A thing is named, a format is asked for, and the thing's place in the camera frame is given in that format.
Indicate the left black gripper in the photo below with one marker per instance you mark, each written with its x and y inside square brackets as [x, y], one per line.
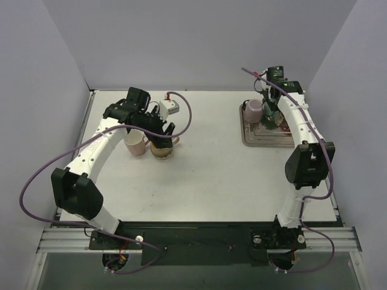
[161, 132]

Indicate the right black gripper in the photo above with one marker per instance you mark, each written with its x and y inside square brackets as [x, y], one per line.
[269, 106]

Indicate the beige round mug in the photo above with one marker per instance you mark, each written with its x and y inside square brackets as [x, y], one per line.
[163, 153]

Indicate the lilac mug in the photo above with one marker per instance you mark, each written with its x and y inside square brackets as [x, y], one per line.
[253, 111]

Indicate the pink mug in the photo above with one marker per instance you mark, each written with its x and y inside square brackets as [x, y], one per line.
[136, 142]

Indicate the teal mug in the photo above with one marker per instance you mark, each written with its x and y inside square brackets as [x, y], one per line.
[268, 117]

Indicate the brown striped small cup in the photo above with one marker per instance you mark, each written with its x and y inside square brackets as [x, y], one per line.
[279, 120]

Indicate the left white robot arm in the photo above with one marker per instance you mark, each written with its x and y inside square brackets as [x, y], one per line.
[74, 187]

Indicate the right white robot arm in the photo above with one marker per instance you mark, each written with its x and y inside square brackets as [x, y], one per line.
[310, 162]

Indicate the metal tray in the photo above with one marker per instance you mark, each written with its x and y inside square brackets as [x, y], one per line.
[259, 135]

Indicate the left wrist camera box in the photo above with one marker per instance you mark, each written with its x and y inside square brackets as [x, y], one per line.
[168, 107]

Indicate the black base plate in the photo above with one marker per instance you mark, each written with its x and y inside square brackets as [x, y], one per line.
[204, 243]

